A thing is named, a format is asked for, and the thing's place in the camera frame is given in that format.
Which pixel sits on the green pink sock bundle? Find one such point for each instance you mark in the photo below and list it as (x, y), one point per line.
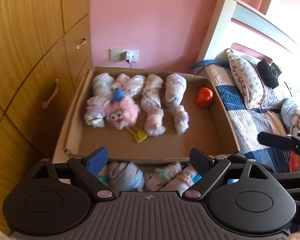
(159, 177)

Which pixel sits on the pink fluffy toy bird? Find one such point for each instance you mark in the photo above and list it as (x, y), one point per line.
(122, 113)

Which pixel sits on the cardboard box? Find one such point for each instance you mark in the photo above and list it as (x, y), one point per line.
(145, 116)

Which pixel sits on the white lilac sock bundle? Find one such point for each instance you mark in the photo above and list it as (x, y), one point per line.
(96, 111)

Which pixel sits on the wooden wardrobe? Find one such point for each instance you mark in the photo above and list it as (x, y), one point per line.
(45, 49)

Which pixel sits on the white teal sock bundle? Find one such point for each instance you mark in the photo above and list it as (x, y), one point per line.
(101, 85)

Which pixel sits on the orange ball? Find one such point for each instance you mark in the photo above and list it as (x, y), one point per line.
(204, 97)

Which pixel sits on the cartoon print pillow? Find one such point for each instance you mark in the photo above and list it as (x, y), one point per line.
(290, 114)

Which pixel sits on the small white sock bundle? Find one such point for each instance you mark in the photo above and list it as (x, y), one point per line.
(120, 81)

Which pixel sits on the white patterned sock roll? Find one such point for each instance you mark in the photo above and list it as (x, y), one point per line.
(150, 94)

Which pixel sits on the grey knitted sock roll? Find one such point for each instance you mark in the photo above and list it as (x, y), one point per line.
(175, 89)

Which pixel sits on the wall socket plate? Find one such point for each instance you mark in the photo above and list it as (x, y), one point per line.
(118, 55)

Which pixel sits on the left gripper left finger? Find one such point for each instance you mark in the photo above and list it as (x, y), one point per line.
(84, 171)

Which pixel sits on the clear plastic bundle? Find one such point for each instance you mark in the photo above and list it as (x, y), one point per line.
(134, 86)

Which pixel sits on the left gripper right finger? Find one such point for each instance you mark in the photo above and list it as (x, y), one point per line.
(212, 172)

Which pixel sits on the cream bed headboard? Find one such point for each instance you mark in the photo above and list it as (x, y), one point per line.
(271, 31)

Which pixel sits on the blue white checked quilt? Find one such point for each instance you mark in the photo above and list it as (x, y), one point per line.
(246, 123)

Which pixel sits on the white plug charger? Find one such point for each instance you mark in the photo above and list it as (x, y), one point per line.
(128, 56)

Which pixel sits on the black cloth on bed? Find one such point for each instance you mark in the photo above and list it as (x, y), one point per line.
(269, 73)

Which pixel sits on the red blue sock bundle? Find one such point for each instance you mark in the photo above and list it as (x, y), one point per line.
(294, 162)

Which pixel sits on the floral pillow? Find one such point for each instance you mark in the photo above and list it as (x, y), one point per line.
(247, 80)

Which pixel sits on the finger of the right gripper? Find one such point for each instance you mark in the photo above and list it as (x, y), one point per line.
(287, 142)

